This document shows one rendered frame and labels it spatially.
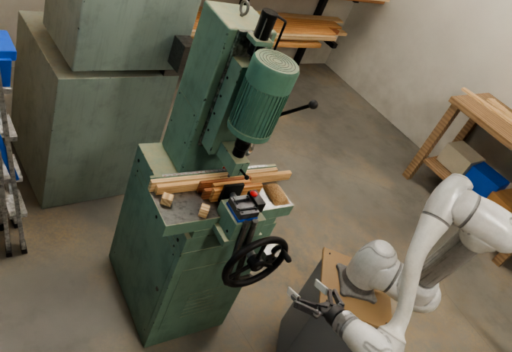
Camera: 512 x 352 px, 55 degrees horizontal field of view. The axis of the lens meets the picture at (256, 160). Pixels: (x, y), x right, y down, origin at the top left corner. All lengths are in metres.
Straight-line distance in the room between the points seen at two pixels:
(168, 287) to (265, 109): 0.89
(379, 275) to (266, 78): 1.02
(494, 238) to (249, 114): 0.92
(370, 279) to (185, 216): 0.88
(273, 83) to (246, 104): 0.14
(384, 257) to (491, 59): 3.00
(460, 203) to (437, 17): 3.53
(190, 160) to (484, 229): 1.17
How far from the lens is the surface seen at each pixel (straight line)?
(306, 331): 2.45
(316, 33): 4.85
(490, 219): 1.79
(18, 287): 2.70
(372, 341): 1.70
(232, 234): 1.86
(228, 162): 1.96
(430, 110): 5.15
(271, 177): 2.17
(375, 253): 2.20
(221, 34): 1.85
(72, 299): 2.67
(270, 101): 1.73
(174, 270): 2.08
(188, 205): 1.92
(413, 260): 1.76
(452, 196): 1.77
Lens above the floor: 2.20
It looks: 35 degrees down
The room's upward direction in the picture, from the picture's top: 24 degrees clockwise
